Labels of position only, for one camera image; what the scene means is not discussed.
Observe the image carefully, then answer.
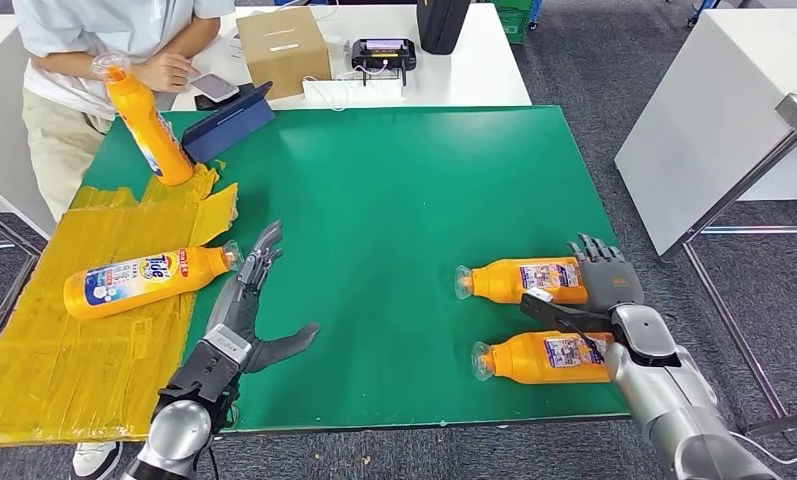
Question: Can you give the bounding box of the white table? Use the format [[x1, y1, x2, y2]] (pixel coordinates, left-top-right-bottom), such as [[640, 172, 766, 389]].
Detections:
[[171, 3, 533, 113], [615, 9, 797, 260]]

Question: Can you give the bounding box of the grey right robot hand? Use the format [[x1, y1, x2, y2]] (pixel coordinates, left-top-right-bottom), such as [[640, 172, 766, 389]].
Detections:
[[565, 233, 646, 314]]

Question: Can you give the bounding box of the steel frame leg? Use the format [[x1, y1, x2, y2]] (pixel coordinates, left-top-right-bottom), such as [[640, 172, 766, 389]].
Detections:
[[0, 201, 45, 376]]

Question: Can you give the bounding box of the brown cardboard box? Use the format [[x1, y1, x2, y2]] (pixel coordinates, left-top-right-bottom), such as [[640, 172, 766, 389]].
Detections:
[[235, 6, 333, 102]]

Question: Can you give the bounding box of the person's white shoe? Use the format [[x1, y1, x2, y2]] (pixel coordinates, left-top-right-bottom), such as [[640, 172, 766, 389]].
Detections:
[[71, 440, 124, 480]]

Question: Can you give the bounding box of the green plastic crate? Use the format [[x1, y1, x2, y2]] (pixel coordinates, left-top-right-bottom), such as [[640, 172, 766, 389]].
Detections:
[[490, 0, 544, 46]]

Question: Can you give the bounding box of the black carry case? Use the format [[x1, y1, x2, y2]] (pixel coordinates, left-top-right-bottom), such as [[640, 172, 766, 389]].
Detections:
[[416, 0, 472, 56]]

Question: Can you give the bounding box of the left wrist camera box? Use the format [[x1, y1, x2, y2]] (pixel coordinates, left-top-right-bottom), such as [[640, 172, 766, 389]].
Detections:
[[151, 323, 254, 432]]

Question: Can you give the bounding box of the green table mat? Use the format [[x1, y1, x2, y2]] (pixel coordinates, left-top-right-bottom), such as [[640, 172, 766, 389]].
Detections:
[[79, 105, 691, 435]]

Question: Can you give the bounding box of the person's right hand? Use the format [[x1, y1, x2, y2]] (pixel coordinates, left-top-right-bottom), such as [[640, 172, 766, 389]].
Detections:
[[136, 51, 202, 94]]

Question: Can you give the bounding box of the smartphone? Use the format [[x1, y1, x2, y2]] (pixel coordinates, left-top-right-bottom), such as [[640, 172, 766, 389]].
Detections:
[[191, 72, 240, 104]]

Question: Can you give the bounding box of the black handheld controller with screen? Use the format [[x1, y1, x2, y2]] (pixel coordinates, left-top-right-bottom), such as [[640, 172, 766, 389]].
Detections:
[[351, 37, 418, 87]]

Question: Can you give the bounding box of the yellow taped cardboard sheet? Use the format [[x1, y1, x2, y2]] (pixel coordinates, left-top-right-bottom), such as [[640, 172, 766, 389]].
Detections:
[[0, 162, 240, 446]]

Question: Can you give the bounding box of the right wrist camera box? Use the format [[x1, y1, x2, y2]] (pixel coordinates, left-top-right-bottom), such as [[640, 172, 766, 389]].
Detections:
[[519, 286, 617, 338]]

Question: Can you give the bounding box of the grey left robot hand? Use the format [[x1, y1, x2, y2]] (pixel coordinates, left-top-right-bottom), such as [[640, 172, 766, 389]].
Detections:
[[204, 220, 322, 376]]

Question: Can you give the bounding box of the blue tablet case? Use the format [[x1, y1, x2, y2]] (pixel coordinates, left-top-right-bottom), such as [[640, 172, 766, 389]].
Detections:
[[181, 80, 277, 164]]

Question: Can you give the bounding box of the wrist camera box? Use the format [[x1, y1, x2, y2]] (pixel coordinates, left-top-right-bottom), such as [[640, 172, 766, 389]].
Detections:
[[519, 286, 617, 338], [151, 323, 254, 432]]

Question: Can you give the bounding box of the white floor cable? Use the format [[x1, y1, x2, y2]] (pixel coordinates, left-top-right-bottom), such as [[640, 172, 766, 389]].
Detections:
[[729, 430, 797, 468]]

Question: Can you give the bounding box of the orange detergent bottle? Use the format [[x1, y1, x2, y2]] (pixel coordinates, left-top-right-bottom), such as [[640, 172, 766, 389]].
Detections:
[[63, 239, 244, 322], [454, 256, 591, 306], [91, 52, 195, 188], [470, 331, 615, 386]]

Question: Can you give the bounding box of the white flat block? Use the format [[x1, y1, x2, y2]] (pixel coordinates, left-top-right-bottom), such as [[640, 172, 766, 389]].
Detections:
[[302, 71, 406, 111]]

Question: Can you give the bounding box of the person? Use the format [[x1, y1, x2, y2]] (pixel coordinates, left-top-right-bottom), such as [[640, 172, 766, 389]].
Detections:
[[12, 0, 237, 223]]

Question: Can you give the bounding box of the black flat pad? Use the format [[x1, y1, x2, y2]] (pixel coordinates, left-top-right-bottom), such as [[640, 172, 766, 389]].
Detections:
[[194, 84, 254, 112]]

